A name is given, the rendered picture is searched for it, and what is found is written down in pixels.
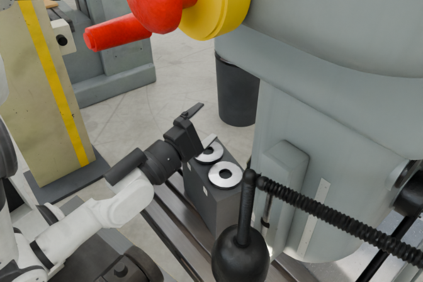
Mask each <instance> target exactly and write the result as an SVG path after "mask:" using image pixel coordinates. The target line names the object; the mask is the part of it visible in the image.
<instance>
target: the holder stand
mask: <svg viewBox="0 0 423 282"><path fill-rule="evenodd" d="M182 167H183V181H184V189H185V191H186V192H187V194H188V196H189V197H190V199H191V201H192V202H193V204H194V206H195V207H196V209H197V210H198V213H199V214H200V216H201V217H202V219H203V221H204V222H205V224H206V226H207V227H208V229H209V231H210V232H211V234H212V236H213V237H214V239H215V240H217V239H218V237H219V236H220V234H221V233H222V232H223V231H224V230H225V229H226V228H227V227H229V226H231V225H235V224H238V219H239V210H240V209H239V208H240V195H241V189H242V187H241V186H242V175H243V173H244V169H243V168H242V167H241V166H240V164H239V163H238V162H237V161H236V160H235V159H234V157H233V156H232V154H231V153H230V152H229V151H228V150H227V149H226V148H225V146H224V145H223V144H222V143H221V141H219V139H218V138H217V139H216V140H215V141H214V142H213V143H212V144H211V145H210V146H209V148H207V149H206V150H205V151H204V153H202V154H201V155H200V156H199V157H198V158H195V157H193V158H192V159H190V160H189V161H188V162H187V163H183V162H182Z"/></svg>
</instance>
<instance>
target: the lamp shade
mask: <svg viewBox="0 0 423 282"><path fill-rule="evenodd" d="M237 229H238V224H235V225H231V226H229V227H227V228H226V229H225V230H224V231H223V232H222V233H221V234H220V236H219V237H218V239H217V240H216V241H215V243H214V245H213V248H212V251H211V270H212V273H213V276H214V278H215V280H216V282H265V280H266V277H267V274H268V269H269V264H270V253H269V249H268V247H267V245H266V242H265V240H264V237H263V236H262V235H261V233H260V232H259V231H258V230H256V229H255V228H254V227H250V232H249V240H248V242H247V243H246V244H244V245H241V244H239V243H238V242H237Z"/></svg>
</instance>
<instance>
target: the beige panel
mask: <svg viewBox="0 0 423 282"><path fill-rule="evenodd" d="M0 54H1V57H2V58H3V60H4V62H3V63H4V69H5V73H6V79H7V82H8V88H9V95H8V98H7V100H6V101H5V102H4V103H3V104H2V105H1V106H0V115H1V117H2V119H3V121H4V123H5V124H6V126H7V128H8V130H9V132H10V134H11V136H12V138H13V140H14V141H15V143H16V145H17V147H18V148H19V150H20V152H21V155H22V156H23V158H24V160H25V162H26V163H27V165H28V167H29V169H30V170H29V171H26V172H24V173H23V175H24V177H25V179H26V181H27V183H28V184H29V186H30V188H31V190H32V192H33V194H34V195H35V198H36V199H37V202H38V204H39V205H44V204H45V203H50V204H51V205H54V204H56V203H57V202H59V201H61V200H63V199H64V198H66V197H68V196H70V195H72V194H74V193H76V192H78V191H80V190H81V189H83V188H85V187H87V186H89V185H90V184H93V183H95V182H96V181H98V180H100V179H102V178H104V177H103V174H104V173H105V172H106V171H107V170H109V169H110V168H111V167H110V165H109V164H108V163H107V162H106V161H105V160H104V158H103V157H102V156H101V154H100V153H99V152H98V151H97V150H96V149H95V147H94V146H93V145H92V143H91V142H90V139H89V136H88V134H87V130H86V127H85V124H84V121H83V119H82V115H81V112H80V109H79V106H78V103H77V100H76V97H75V94H74V91H73V88H72V85H71V82H70V79H69V76H68V73H67V70H66V68H65V64H64V61H63V58H62V55H61V52H60V49H59V46H58V43H57V40H56V37H55V34H54V31H53V28H52V25H51V22H50V19H49V17H48V13H47V10H46V7H45V4H44V2H43V0H21V1H14V3H13V5H12V6H11V7H10V8H8V9H6V10H4V11H0Z"/></svg>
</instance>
